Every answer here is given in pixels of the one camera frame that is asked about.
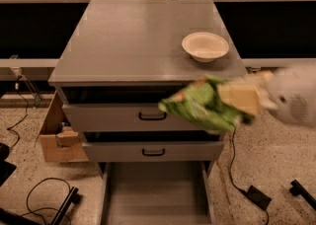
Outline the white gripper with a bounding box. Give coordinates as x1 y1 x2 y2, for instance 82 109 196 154
217 64 316 128

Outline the green rice chip bag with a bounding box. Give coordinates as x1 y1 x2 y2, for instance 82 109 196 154
158 75 255 132

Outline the grey drawer cabinet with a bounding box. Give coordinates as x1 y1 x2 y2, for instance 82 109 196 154
47 0 252 225

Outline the grey bottom drawer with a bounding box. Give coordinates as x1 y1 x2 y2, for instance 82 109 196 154
98 162 215 225

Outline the grey drawer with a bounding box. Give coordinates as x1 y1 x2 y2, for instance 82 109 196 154
98 162 215 225
82 141 224 162
62 104 220 132

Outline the grey middle drawer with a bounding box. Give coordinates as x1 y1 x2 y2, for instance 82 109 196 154
82 141 224 162

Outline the grey top drawer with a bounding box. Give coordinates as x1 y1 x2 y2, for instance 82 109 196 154
62 104 220 132

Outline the white paper bowl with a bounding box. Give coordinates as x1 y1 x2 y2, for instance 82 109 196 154
182 32 229 63

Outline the black power adapter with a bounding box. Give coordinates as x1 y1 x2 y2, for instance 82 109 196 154
246 186 272 210

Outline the black stand leg right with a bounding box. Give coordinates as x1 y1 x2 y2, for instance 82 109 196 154
289 180 316 211

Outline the black stand leg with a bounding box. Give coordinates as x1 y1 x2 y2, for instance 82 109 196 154
289 180 316 211
50 187 81 225

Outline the cardboard box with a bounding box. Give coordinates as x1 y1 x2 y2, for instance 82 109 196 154
39 93 88 163

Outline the black stand leg left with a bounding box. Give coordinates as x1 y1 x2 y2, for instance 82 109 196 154
50 187 81 225

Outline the black cable right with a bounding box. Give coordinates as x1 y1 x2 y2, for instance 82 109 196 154
228 126 271 225

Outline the black cable left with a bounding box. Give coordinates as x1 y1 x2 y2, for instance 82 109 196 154
6 75 30 151

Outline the black cable loop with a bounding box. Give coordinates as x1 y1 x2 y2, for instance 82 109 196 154
20 177 73 225

